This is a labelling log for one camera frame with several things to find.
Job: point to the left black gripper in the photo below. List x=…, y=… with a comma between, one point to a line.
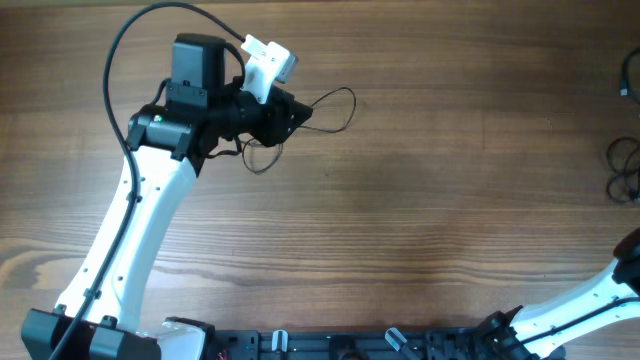
x=276, y=128

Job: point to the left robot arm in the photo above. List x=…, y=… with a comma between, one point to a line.
x=215, y=91

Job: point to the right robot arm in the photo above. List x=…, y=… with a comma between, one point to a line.
x=536, y=331

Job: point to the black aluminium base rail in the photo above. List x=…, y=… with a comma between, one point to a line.
x=391, y=344

